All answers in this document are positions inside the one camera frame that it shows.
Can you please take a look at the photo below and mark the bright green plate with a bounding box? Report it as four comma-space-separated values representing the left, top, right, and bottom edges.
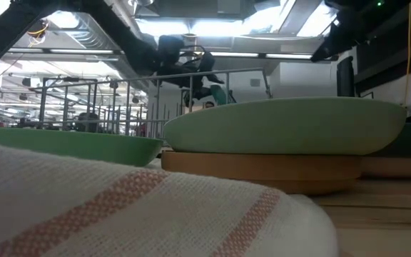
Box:
0, 126, 164, 168

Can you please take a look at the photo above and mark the black upright panel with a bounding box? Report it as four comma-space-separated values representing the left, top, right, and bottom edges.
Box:
336, 56, 356, 98

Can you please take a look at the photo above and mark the white towel with pink stripes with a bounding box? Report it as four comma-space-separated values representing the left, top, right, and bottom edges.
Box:
0, 142, 339, 257

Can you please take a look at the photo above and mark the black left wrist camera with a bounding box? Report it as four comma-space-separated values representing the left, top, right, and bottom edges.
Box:
157, 34, 186, 67

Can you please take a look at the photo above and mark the tan plate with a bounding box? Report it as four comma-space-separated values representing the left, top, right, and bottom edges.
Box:
161, 150, 364, 196

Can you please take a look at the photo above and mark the pale green plate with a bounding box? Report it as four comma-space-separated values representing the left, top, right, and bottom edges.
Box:
163, 96, 407, 156

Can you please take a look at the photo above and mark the black overhead camera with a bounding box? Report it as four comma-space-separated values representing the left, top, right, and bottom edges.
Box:
26, 19, 50, 41

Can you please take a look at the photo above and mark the overhead LED light bar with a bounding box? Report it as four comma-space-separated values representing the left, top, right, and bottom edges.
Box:
7, 47, 335, 61

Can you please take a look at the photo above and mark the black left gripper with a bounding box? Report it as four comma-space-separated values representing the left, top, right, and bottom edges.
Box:
158, 53, 225, 108

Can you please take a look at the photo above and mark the pink plate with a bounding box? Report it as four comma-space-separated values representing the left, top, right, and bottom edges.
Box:
360, 156, 411, 180

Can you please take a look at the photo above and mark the grey wire dish rack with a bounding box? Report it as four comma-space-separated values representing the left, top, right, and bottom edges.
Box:
37, 66, 274, 141

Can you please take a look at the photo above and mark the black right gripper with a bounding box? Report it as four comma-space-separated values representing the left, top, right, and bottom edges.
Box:
310, 0, 385, 63

